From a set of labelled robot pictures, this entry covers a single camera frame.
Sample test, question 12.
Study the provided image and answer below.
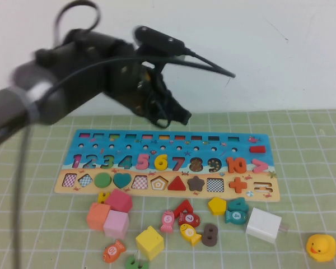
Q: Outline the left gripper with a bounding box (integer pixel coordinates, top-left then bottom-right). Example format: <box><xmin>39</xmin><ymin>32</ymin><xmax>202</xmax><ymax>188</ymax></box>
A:
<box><xmin>105</xmin><ymin>62</ymin><xmax>193</xmax><ymax>128</ymax></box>

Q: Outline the yellow number six piece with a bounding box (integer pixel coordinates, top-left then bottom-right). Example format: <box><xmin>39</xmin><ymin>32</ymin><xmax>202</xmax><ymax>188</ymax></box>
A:
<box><xmin>153</xmin><ymin>154</ymin><xmax>169</xmax><ymax>171</ymax></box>

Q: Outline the pink number five piece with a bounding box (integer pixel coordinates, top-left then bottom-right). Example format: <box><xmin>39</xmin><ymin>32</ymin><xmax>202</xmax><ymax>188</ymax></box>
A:
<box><xmin>136</xmin><ymin>153</ymin><xmax>151</xmax><ymax>170</ymax></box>

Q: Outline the red triangle piece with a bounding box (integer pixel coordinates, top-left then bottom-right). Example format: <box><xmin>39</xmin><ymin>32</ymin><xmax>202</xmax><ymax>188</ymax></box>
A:
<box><xmin>167</xmin><ymin>175</ymin><xmax>189</xmax><ymax>191</ymax></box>

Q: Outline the brown star piece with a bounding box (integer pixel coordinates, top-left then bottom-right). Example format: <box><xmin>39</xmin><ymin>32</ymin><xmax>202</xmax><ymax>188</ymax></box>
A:
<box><xmin>186</xmin><ymin>175</ymin><xmax>206</xmax><ymax>192</ymax></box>

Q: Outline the orange number ten piece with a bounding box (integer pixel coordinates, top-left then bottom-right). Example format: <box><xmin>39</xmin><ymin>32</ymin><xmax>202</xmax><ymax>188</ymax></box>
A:
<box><xmin>226</xmin><ymin>156</ymin><xmax>247</xmax><ymax>174</ymax></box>

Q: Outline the blue number puzzle board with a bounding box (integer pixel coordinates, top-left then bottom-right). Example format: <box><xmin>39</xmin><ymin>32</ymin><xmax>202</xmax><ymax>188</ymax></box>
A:
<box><xmin>54</xmin><ymin>129</ymin><xmax>281</xmax><ymax>203</ymax></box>

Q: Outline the teal heart piece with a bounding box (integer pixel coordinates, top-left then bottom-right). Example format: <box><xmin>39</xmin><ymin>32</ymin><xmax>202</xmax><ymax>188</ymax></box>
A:
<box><xmin>113</xmin><ymin>173</ymin><xmax>132</xmax><ymax>190</ymax></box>

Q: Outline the red number seven piece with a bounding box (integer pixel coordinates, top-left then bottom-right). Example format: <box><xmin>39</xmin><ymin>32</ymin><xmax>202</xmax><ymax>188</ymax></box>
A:
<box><xmin>172</xmin><ymin>198</ymin><xmax>197</xmax><ymax>219</ymax></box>

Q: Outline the green circle piece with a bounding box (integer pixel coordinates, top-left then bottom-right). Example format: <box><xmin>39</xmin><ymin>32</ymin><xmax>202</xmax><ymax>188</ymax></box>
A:
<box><xmin>94</xmin><ymin>172</ymin><xmax>112</xmax><ymax>189</ymax></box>

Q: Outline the orange plus piece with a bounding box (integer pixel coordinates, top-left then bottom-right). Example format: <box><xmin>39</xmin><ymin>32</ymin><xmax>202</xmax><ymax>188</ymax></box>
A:
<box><xmin>228</xmin><ymin>177</ymin><xmax>248</xmax><ymax>194</ymax></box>

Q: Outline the pink fish five piece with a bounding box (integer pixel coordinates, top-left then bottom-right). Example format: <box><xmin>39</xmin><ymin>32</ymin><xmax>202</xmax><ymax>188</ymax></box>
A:
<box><xmin>160</xmin><ymin>210</ymin><xmax>175</xmax><ymax>233</ymax></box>

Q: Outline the red fish seven piece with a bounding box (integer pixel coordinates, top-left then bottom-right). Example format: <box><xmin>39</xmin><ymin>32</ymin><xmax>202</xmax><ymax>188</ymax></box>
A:
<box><xmin>178</xmin><ymin>212</ymin><xmax>201</xmax><ymax>228</ymax></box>

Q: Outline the pink greater-than puzzle piece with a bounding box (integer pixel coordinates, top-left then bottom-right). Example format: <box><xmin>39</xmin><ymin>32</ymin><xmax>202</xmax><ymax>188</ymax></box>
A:
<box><xmin>251</xmin><ymin>159</ymin><xmax>269</xmax><ymax>173</ymax></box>

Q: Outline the small yellow wooden piece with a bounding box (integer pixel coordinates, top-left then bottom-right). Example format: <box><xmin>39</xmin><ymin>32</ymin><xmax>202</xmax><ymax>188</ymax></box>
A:
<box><xmin>97</xmin><ymin>191</ymin><xmax>110</xmax><ymax>205</ymax></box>

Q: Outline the yellow fish six piece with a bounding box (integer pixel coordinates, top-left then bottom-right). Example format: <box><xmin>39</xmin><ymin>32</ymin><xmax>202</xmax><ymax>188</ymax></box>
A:
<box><xmin>179</xmin><ymin>223</ymin><xmax>202</xmax><ymax>247</ymax></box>

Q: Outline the teal number four piece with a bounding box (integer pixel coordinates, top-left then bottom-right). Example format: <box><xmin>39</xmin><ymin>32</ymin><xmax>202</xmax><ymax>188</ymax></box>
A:
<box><xmin>226</xmin><ymin>197</ymin><xmax>249</xmax><ymax>213</ymax></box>

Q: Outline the teal fish four piece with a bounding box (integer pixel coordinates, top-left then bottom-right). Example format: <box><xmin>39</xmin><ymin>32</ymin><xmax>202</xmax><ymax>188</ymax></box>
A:
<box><xmin>224</xmin><ymin>210</ymin><xmax>248</xmax><ymax>225</ymax></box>

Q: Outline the brown number eight piece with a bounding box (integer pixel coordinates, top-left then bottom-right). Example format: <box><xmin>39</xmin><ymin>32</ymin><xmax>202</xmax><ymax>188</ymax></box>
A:
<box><xmin>200</xmin><ymin>223</ymin><xmax>219</xmax><ymax>247</ymax></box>

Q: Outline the orange fish ten piece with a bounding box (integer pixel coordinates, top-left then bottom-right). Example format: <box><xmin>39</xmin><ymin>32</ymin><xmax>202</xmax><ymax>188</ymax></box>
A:
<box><xmin>102</xmin><ymin>240</ymin><xmax>126</xmax><ymax>264</ymax></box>

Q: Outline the green number piece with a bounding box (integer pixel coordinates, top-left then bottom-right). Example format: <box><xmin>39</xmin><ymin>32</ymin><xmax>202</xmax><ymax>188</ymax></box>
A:
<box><xmin>125</xmin><ymin>253</ymin><xmax>150</xmax><ymax>269</ymax></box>

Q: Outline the magenta cube block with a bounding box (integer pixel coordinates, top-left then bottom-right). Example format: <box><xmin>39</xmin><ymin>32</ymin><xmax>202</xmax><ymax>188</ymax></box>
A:
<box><xmin>104</xmin><ymin>188</ymin><xmax>133</xmax><ymax>213</ymax></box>

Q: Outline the yellow pentagon block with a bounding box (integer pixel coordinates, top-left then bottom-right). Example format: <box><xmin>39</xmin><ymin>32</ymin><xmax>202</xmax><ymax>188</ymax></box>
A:
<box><xmin>207</xmin><ymin>197</ymin><xmax>227</xmax><ymax>216</ymax></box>

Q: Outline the pink cube block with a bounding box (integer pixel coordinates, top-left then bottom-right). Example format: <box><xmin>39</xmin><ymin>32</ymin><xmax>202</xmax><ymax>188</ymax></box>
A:
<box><xmin>102</xmin><ymin>209</ymin><xmax>129</xmax><ymax>240</ymax></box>

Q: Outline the orange cube block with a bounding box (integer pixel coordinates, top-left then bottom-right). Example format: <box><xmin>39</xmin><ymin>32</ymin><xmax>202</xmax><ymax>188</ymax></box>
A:
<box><xmin>86</xmin><ymin>202</ymin><xmax>111</xmax><ymax>232</ymax></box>

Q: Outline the yellow cube block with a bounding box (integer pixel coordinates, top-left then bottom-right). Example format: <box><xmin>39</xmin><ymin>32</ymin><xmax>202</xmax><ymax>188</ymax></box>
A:
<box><xmin>135</xmin><ymin>225</ymin><xmax>165</xmax><ymax>261</ymax></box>

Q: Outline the white zip tie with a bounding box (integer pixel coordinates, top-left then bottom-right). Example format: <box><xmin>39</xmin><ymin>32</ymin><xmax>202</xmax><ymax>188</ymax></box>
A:
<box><xmin>8</xmin><ymin>85</ymin><xmax>41</xmax><ymax>124</ymax></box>

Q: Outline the white charger adapter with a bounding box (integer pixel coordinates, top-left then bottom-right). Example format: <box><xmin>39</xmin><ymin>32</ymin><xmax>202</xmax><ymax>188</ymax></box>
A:
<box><xmin>245</xmin><ymin>207</ymin><xmax>288</xmax><ymax>244</ymax></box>

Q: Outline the yellow rubber duck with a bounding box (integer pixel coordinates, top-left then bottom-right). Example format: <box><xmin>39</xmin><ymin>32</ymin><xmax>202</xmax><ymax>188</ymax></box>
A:
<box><xmin>306</xmin><ymin>234</ymin><xmax>336</xmax><ymax>263</ymax></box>

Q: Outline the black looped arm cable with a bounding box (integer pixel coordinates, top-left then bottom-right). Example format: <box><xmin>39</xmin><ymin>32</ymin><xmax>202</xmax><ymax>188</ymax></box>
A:
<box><xmin>53</xmin><ymin>0</ymin><xmax>102</xmax><ymax>45</ymax></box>

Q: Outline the black camera cable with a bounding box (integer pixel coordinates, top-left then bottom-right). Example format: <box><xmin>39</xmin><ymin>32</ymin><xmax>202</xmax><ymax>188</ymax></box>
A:
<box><xmin>12</xmin><ymin>47</ymin><xmax>236</xmax><ymax>269</ymax></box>

